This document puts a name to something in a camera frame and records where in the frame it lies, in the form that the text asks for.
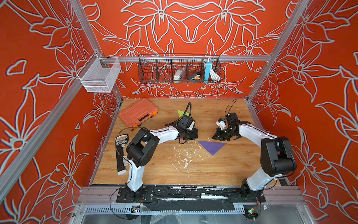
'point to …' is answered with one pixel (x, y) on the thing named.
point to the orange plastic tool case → (134, 115)
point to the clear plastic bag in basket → (179, 74)
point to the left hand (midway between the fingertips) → (199, 136)
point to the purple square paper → (212, 147)
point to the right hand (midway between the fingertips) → (210, 136)
